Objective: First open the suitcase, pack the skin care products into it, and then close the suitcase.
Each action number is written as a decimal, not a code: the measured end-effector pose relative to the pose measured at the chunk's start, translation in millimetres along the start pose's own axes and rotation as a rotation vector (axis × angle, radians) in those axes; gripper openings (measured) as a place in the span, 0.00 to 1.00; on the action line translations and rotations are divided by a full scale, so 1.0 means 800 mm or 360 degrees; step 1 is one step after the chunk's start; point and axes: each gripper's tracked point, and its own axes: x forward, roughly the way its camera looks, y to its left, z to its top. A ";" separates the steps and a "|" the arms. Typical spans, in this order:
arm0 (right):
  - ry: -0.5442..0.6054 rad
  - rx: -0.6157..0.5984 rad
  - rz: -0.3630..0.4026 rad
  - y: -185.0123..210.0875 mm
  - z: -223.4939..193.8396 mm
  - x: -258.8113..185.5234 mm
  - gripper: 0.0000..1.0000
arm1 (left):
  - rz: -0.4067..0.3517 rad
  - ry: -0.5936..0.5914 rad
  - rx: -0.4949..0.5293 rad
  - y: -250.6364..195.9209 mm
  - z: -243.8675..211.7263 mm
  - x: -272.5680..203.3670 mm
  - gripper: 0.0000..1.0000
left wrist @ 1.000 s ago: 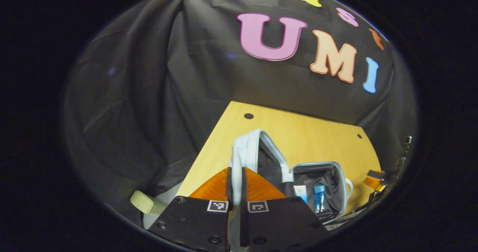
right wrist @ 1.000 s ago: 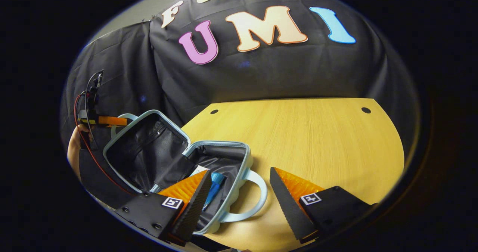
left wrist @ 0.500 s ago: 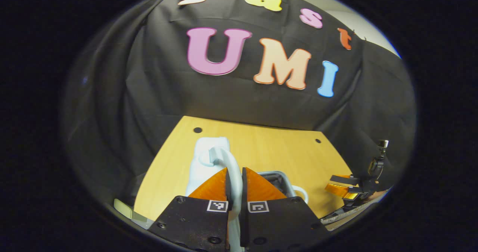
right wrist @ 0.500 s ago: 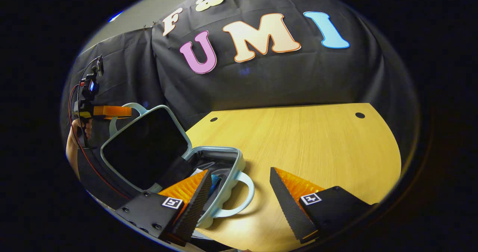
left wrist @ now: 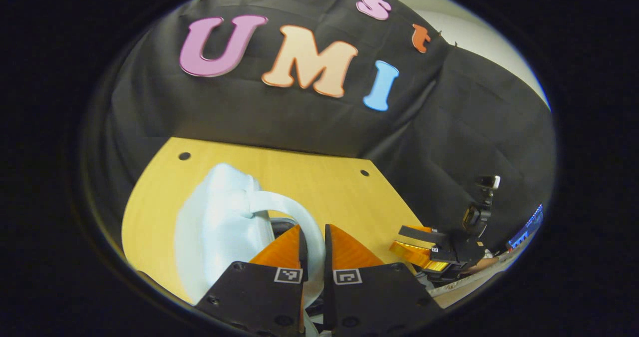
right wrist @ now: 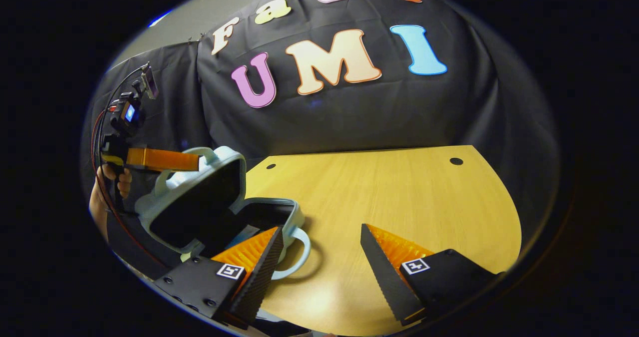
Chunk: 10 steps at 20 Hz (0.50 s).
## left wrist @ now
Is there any light blue suitcase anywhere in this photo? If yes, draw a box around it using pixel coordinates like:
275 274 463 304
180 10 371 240
173 163 328 337

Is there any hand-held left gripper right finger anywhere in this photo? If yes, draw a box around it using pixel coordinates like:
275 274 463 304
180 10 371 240
323 223 445 337

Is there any blue lit screen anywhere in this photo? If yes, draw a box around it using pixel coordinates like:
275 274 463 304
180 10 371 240
506 203 545 251

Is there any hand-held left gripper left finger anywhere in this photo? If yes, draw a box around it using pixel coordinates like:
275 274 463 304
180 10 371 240
195 224 310 337

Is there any black backdrop cloth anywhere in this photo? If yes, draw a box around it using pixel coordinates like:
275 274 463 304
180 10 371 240
82 0 557 258

